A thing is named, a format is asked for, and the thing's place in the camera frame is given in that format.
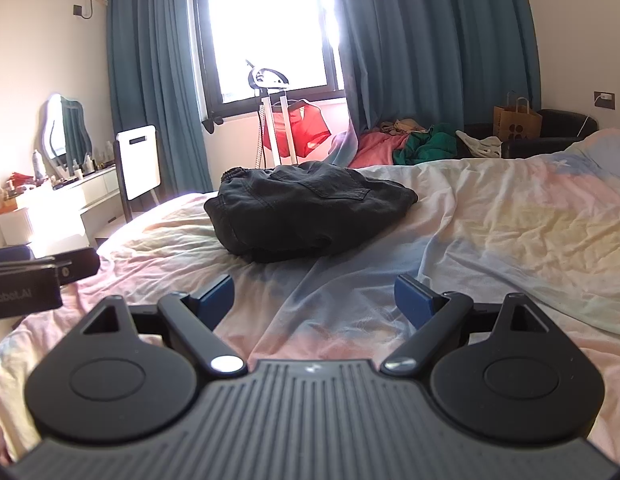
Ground white storage box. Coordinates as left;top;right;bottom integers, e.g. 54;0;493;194
0;207;47;247

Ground black framed window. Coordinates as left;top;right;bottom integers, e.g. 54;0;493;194
192;0;347;122

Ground beige cloth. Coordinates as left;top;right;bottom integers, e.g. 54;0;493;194
379;118;431;136

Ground pink cloth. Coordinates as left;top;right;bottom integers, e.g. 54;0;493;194
347;130;417;169

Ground white dresser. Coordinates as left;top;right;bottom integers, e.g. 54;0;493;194
0;164;124;252

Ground pastel bed blanket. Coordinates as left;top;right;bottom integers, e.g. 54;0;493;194
0;127;620;463

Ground green cloth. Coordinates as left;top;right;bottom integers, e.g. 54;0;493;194
392;122;461;166

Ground white chair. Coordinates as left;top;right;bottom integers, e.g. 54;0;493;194
113;125;163;224

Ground red garment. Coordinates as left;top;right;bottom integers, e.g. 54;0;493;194
270;99;333;159

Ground black pants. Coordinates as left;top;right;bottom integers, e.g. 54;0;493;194
204;161;419;264

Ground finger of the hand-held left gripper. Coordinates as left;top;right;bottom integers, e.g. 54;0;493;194
58;246;101;289

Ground black sofa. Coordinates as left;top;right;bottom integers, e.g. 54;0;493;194
462;108;598;160

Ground white cloth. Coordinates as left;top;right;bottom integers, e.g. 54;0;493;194
455;130;503;160

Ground brown paper bag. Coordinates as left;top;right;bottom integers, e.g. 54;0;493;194
492;90;543;141

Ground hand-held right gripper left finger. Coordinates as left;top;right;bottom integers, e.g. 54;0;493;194
81;274;249;377

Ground garment steamer stand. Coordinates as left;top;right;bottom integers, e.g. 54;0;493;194
246;58;299;167

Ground wavy framed mirror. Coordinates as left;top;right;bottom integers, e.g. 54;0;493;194
41;93;94;169

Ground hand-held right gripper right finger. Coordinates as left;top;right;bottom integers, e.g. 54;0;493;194
382;273;549;376

